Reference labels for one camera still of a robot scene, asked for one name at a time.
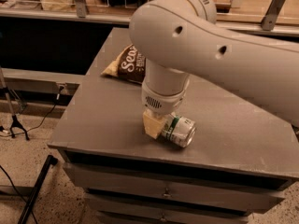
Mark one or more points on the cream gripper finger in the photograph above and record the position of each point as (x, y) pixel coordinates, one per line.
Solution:
(153, 123)

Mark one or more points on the white green 7up can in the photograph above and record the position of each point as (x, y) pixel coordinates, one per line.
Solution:
(178, 130)

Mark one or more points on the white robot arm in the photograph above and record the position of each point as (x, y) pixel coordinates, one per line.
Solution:
(180, 38)

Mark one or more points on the brown cream chip bag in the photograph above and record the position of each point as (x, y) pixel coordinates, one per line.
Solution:
(129, 65)

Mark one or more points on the upper grey drawer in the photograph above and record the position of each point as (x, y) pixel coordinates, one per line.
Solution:
(244, 199)

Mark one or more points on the grey drawer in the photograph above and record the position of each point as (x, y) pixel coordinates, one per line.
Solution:
(130, 211)
(244, 199)

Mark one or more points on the grey drawer cabinet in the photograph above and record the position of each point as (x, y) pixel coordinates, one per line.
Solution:
(236, 143)

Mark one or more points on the lower grey drawer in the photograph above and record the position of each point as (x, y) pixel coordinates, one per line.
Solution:
(130, 211)

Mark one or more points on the black metal leg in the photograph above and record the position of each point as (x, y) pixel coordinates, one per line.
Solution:
(28, 209)

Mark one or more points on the black tripod stand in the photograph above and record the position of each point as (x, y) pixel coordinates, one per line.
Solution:
(15, 123)

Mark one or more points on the grey metal bracket left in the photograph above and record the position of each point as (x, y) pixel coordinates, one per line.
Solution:
(81, 8)

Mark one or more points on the grey metal bracket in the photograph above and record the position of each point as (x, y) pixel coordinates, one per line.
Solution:
(271, 16)
(81, 8)

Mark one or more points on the grey metal bracket right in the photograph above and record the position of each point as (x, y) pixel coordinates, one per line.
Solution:
(271, 16)

